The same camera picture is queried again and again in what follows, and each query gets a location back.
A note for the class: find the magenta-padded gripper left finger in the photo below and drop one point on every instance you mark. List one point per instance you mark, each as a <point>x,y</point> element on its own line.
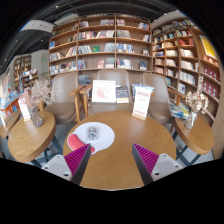
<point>76,160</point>

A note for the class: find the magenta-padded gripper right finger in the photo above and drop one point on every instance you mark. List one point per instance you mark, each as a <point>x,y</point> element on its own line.
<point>146,160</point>

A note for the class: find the white mouse pad red rest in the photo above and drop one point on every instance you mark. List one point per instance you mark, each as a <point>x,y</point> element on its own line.
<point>105,136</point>

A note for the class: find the beige wooden-armed armchair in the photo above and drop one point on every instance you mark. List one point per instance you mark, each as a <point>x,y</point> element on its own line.
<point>113,75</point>
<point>160,110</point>
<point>63,90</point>

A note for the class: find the round wooden side table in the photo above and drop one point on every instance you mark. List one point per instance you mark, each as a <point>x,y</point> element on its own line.
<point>196,135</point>
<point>8,123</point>
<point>30,136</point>

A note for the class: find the stack of colourful books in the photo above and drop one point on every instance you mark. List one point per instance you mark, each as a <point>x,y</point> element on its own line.
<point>178,111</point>

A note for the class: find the glass vase with pink flowers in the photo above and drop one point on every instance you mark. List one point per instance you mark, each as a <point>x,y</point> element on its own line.
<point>36,118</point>

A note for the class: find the white sign on wooden base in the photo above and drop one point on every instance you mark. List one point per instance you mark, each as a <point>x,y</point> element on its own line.
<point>141,101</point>

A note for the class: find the dark blue book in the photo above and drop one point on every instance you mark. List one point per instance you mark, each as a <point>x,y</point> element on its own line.
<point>122,93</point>

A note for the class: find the small white table sign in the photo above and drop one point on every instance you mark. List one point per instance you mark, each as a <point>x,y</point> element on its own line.
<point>24,110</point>

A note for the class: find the white framed floral picture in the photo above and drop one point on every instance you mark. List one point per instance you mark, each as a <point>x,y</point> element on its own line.
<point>103,91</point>

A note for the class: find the light blue book stack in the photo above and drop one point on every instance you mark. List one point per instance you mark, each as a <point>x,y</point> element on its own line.
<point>140,86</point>

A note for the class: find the distant wooden bookshelf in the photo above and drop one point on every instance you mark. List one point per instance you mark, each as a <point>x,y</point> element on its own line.
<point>25,73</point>

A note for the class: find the curved wooden bookshelf with books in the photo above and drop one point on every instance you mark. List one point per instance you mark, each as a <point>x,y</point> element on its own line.
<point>180,53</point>

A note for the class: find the wide wooden bookshelf with books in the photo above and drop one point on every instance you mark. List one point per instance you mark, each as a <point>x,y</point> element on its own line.
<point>100,43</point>

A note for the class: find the white ceiling panel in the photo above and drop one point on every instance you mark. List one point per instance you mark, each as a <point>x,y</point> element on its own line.
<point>38,26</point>

